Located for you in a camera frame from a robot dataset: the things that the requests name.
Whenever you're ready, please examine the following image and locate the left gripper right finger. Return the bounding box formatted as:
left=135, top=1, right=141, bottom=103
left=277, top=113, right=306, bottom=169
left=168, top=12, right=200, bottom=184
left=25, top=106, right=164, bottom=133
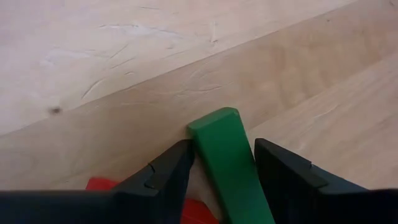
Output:
left=254, top=138, right=398, bottom=224

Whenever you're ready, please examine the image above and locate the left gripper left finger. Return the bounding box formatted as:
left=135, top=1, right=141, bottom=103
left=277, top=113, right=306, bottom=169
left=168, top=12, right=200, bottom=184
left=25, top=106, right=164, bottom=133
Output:
left=0, top=139, right=196, bottom=224

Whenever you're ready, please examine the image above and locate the green rectangular block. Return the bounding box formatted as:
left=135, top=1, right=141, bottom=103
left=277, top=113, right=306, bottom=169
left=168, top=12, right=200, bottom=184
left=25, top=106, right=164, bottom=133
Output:
left=186, top=106, right=276, bottom=224

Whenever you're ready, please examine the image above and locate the red arch block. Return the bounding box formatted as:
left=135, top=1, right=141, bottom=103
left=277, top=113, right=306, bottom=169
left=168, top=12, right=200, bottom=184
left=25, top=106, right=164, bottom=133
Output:
left=85, top=177, right=220, bottom=224

